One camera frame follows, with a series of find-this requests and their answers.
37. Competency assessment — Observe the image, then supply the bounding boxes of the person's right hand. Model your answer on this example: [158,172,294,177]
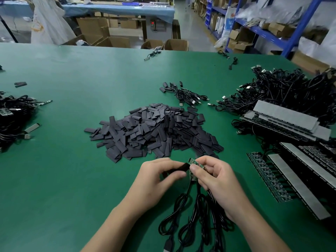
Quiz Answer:
[189,155,253,222]

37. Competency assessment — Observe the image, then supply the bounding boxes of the person's left hand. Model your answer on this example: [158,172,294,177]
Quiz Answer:
[123,158,188,217]

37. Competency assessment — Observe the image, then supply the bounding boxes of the black heat shrink sleeve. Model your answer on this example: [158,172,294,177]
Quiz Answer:
[163,163,190,175]

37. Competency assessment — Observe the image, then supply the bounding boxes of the green circuit board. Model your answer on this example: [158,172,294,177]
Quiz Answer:
[187,158,205,183]

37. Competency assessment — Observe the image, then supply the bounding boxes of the person's right forearm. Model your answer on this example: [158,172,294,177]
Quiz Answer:
[228,204,292,252]

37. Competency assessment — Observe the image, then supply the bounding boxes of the person's left forearm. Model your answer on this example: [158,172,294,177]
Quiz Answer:
[81,198,151,252]

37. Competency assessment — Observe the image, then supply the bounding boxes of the pile of black sleeves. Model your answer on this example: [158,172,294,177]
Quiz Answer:
[84,103,224,163]

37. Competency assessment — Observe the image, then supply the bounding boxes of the dark circuit board panel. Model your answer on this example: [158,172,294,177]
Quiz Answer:
[246,152,292,203]
[299,145,336,177]

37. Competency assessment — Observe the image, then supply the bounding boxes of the grey-topped board panel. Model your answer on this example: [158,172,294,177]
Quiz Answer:
[267,154,332,221]
[279,142,336,190]

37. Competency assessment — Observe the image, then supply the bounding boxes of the stack of grey-topped board panels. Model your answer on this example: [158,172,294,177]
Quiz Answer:
[240,100,332,142]

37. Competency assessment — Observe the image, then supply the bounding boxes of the open cardboard box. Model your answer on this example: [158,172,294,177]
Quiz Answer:
[95,36,132,48]
[141,39,165,50]
[164,39,189,52]

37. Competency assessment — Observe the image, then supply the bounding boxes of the white plastic bag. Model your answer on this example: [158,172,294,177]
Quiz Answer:
[214,7,237,48]

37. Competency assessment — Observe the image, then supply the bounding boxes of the grey sleeved board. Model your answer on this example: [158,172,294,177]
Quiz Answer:
[25,123,41,134]

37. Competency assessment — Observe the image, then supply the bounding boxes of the cardboard box beside shelf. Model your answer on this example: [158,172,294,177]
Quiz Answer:
[291,50,332,75]

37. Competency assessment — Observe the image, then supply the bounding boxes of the blue metal shelving rack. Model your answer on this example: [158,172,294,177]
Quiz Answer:
[204,0,324,58]

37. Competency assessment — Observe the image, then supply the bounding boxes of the cardboard boxes on shelf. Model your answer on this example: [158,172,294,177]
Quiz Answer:
[261,22,298,39]

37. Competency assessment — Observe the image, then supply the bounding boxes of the tall cardboard box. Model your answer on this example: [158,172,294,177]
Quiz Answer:
[76,17,111,45]

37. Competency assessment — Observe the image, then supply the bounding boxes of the blue covered work table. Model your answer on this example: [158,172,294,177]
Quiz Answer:
[0,0,175,24]

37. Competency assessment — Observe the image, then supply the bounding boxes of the black stand leg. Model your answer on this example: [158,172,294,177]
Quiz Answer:
[0,15,19,44]

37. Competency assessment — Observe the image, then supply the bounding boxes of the black coiled usb cable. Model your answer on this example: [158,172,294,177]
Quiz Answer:
[178,182,211,252]
[207,189,235,252]
[158,181,195,252]

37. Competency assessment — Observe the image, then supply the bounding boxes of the small bundle of sleeved cables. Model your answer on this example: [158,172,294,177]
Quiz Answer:
[159,81,209,107]

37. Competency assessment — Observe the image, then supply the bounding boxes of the large heap of black cables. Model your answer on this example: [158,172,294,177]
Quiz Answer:
[208,66,336,129]

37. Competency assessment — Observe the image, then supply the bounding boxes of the heap of finished black cables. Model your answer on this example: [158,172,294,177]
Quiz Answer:
[0,91,40,153]

